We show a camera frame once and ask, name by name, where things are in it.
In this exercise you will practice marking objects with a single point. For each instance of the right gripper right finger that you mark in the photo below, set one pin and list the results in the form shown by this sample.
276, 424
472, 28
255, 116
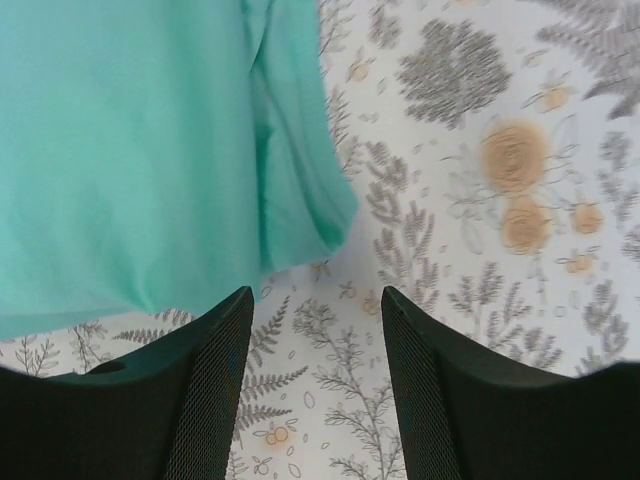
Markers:
466, 412

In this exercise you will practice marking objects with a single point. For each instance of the floral table mat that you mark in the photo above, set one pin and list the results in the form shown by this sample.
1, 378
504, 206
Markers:
493, 149

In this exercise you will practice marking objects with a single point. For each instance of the teal green t shirt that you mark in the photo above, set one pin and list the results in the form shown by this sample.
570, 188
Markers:
160, 154

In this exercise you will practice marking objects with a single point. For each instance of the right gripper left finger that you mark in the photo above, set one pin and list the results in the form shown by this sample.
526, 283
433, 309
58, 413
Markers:
164, 411

